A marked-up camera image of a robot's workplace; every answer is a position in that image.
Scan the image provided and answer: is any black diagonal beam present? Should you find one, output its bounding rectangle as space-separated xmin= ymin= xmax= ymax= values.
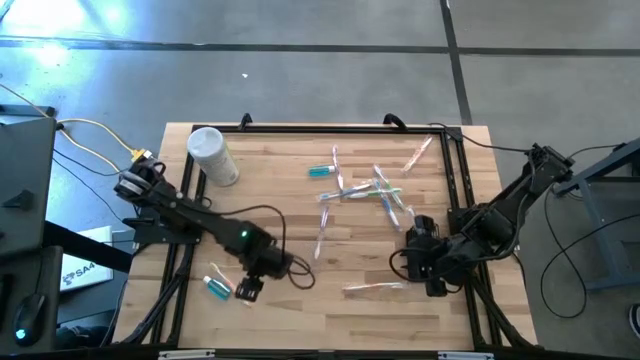
xmin=42 ymin=219 xmax=135 ymax=275

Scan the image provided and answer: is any white orange toothbrush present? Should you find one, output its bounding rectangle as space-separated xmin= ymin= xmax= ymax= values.
xmin=341 ymin=280 xmax=410 ymax=293

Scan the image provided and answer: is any thin black floor cable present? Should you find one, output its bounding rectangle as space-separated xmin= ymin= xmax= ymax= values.
xmin=51 ymin=158 xmax=126 ymax=224
xmin=52 ymin=148 xmax=124 ymax=179

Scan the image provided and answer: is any grey blue metal stand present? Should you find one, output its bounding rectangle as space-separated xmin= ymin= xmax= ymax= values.
xmin=552 ymin=137 xmax=640 ymax=292

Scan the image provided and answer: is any black aluminium table frame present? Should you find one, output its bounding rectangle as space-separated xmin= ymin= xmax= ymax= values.
xmin=119 ymin=124 xmax=539 ymax=351

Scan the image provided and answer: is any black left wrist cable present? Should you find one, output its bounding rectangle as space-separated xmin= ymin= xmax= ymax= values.
xmin=199 ymin=202 xmax=317 ymax=291

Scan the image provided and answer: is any black desk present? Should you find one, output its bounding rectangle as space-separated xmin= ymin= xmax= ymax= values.
xmin=0 ymin=244 xmax=65 ymax=354

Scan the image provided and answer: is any black looped floor cable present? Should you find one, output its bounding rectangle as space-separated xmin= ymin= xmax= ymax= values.
xmin=538 ymin=185 xmax=640 ymax=320

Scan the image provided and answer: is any white wipes canister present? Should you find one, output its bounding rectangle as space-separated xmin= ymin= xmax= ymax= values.
xmin=186 ymin=126 xmax=241 ymax=188

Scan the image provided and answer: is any white edge bracket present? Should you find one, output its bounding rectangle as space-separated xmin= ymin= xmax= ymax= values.
xmin=438 ymin=351 xmax=495 ymax=360
xmin=158 ymin=349 xmax=217 ymax=360

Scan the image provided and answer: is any white printed box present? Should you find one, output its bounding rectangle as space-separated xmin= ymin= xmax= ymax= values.
xmin=59 ymin=224 xmax=115 ymax=293

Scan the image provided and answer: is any pink toothbrush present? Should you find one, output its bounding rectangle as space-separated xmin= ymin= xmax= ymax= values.
xmin=331 ymin=144 xmax=346 ymax=192

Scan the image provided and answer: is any thin black robot supply cable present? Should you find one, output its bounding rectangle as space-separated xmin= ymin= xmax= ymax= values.
xmin=428 ymin=121 xmax=534 ymax=154

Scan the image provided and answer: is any yellow cable with connector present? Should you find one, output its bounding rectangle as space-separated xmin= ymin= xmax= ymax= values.
xmin=0 ymin=81 xmax=154 ymax=164
xmin=58 ymin=128 xmax=124 ymax=174

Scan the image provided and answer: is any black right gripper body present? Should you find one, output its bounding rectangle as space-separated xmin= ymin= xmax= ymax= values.
xmin=404 ymin=215 xmax=445 ymax=281

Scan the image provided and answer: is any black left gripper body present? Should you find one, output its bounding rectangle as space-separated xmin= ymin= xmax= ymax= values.
xmin=233 ymin=273 xmax=265 ymax=304

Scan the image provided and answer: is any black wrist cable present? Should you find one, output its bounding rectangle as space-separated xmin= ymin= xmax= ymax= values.
xmin=388 ymin=247 xmax=419 ymax=285
xmin=199 ymin=202 xmax=317 ymax=291

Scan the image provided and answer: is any black computer mouse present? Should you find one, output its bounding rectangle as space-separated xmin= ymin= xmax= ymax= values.
xmin=11 ymin=292 xmax=48 ymax=348

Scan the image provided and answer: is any small blue mouthwash bottle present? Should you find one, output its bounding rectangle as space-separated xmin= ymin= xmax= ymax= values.
xmin=307 ymin=164 xmax=338 ymax=179
xmin=201 ymin=275 xmax=233 ymax=302

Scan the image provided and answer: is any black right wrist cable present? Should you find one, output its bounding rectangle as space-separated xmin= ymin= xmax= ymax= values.
xmin=388 ymin=247 xmax=419 ymax=285

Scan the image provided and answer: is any blue toothbrush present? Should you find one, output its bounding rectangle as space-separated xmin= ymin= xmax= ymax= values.
xmin=373 ymin=178 xmax=402 ymax=232
xmin=317 ymin=182 xmax=375 ymax=203

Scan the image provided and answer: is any black computer case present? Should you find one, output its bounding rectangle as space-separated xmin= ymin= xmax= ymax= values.
xmin=0 ymin=115 xmax=58 ymax=257

